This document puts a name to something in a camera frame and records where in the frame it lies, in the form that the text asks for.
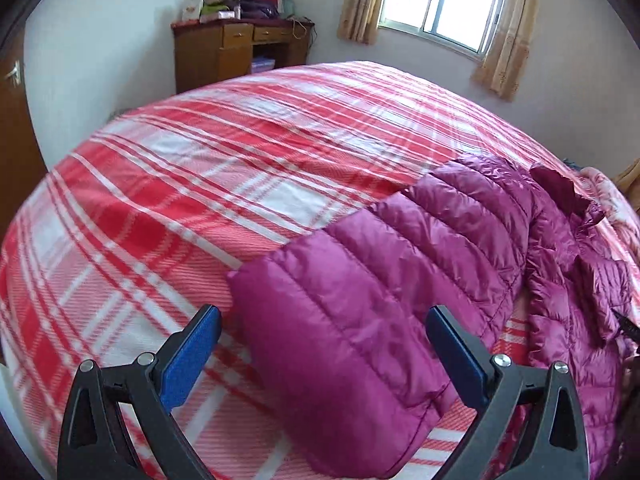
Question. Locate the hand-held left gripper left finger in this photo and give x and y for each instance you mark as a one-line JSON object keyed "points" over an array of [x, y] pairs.
{"points": [[192, 350]]}

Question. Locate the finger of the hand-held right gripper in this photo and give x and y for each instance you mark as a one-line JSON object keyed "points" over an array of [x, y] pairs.
{"points": [[626, 324]]}

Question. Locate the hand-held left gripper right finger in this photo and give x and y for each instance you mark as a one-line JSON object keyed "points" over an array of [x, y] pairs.
{"points": [[457, 355]]}

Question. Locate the purple down jacket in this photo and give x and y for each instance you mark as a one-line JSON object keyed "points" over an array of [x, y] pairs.
{"points": [[375, 285]]}

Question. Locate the pink floral quilt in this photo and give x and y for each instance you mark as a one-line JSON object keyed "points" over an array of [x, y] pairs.
{"points": [[620, 230]]}

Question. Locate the wooden headboard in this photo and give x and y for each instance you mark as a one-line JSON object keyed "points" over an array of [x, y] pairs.
{"points": [[631, 177]]}

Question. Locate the red plaid bed sheet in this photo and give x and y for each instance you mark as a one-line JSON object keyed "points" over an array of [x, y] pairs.
{"points": [[175, 185]]}

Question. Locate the wooden door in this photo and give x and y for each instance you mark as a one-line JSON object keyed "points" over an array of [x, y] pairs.
{"points": [[17, 135]]}

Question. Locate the blue box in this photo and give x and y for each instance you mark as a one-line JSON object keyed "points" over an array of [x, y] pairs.
{"points": [[263, 65]]}

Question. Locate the wooden desk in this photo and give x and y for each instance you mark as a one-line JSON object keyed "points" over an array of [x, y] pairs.
{"points": [[235, 52]]}

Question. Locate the beige curtain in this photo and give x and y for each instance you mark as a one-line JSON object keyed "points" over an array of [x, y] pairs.
{"points": [[510, 35], [361, 2]]}

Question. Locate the white gift bag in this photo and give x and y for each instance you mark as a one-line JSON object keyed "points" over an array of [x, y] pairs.
{"points": [[192, 7]]}

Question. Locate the dark purple bag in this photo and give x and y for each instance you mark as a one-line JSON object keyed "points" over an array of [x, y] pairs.
{"points": [[257, 10]]}

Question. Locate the window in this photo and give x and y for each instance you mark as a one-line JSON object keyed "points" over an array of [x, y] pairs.
{"points": [[445, 0]]}

